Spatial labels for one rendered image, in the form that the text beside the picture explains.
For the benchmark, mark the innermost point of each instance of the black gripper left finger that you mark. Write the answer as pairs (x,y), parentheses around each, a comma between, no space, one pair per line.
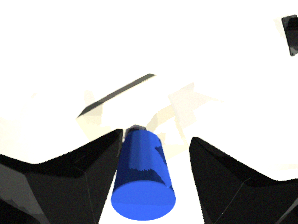
(69,189)

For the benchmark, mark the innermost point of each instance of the blue marker cap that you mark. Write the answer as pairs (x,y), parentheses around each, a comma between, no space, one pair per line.
(142,190)

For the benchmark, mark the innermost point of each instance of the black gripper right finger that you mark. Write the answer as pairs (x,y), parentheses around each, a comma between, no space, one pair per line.
(230,192)

